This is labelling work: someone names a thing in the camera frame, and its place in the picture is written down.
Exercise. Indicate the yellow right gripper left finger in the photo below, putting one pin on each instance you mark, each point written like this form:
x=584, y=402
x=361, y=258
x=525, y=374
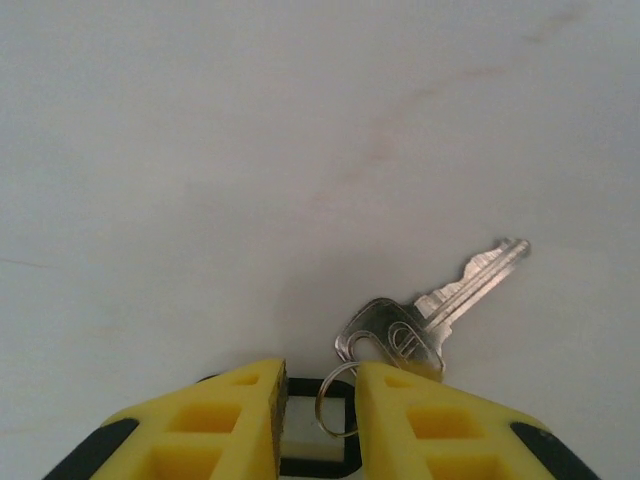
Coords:
x=200, y=450

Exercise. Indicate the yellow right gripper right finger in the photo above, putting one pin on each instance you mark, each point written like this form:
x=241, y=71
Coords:
x=450, y=450

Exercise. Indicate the black key tag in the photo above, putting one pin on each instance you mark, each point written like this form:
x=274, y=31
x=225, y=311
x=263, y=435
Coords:
x=300, y=425

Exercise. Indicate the silver key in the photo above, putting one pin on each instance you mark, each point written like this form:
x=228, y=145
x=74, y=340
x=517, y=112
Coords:
x=400, y=325

